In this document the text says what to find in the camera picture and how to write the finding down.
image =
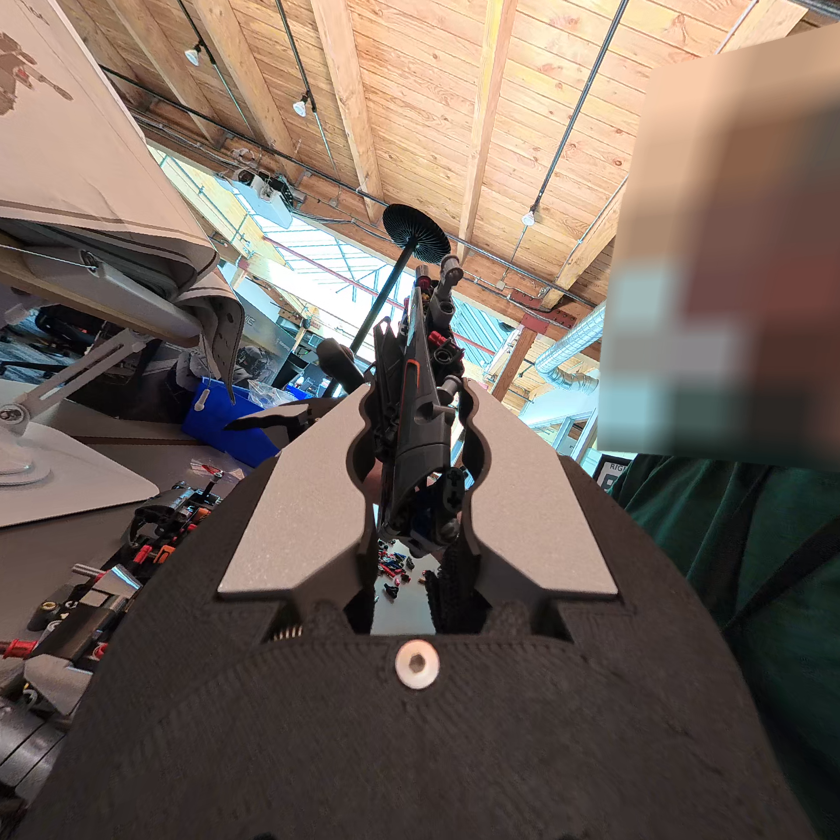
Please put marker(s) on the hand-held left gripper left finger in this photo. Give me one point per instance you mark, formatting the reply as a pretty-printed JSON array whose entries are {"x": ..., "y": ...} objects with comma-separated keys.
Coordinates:
[{"x": 295, "y": 512}]

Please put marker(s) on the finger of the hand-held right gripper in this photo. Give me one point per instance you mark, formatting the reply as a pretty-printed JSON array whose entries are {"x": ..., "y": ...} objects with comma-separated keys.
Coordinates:
[{"x": 308, "y": 420}]

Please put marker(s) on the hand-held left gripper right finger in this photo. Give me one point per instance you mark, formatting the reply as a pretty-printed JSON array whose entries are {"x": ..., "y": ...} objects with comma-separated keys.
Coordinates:
[{"x": 544, "y": 518}]

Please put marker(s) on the small black grey lego subassembly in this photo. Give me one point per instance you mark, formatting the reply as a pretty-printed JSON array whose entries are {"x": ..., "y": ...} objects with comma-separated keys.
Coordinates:
[{"x": 410, "y": 420}]

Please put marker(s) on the lego instruction booklet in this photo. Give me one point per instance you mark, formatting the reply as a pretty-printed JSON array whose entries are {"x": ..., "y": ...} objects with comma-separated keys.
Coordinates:
[{"x": 79, "y": 131}]

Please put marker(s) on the red translucent lego piece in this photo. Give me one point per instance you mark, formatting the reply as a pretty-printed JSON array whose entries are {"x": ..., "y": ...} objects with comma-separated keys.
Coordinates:
[{"x": 208, "y": 469}]

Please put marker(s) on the pile of loose lego pieces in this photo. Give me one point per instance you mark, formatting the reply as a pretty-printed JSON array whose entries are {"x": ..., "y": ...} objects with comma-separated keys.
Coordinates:
[{"x": 394, "y": 568}]

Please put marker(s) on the clear plastic bag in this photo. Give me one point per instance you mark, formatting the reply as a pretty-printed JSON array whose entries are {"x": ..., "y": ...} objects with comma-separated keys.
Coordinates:
[{"x": 269, "y": 392}]

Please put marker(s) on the framed marker sign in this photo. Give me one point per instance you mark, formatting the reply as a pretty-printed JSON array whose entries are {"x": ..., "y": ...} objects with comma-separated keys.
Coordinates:
[{"x": 610, "y": 472}]

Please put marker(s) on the blue storage bin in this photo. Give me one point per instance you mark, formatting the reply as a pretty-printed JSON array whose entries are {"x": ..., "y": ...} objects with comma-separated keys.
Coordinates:
[{"x": 223, "y": 426}]

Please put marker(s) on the black ribbed disc on pole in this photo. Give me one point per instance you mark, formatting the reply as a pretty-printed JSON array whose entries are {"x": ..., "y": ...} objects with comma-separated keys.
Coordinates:
[{"x": 417, "y": 226}]

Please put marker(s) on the white ceiling unit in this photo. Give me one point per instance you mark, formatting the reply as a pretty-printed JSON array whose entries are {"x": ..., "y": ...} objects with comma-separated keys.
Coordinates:
[{"x": 262, "y": 197}]

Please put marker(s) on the ceiling spot lamp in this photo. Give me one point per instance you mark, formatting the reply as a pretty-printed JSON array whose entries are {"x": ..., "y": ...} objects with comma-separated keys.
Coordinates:
[
  {"x": 529, "y": 216},
  {"x": 192, "y": 56},
  {"x": 300, "y": 106}
]

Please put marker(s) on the black office chair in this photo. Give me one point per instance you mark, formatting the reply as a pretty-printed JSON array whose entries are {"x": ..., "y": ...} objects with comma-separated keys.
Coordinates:
[{"x": 39, "y": 341}]

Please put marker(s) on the silver ventilation duct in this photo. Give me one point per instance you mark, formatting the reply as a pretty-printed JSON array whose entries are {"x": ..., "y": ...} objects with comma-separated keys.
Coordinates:
[{"x": 571, "y": 341}]

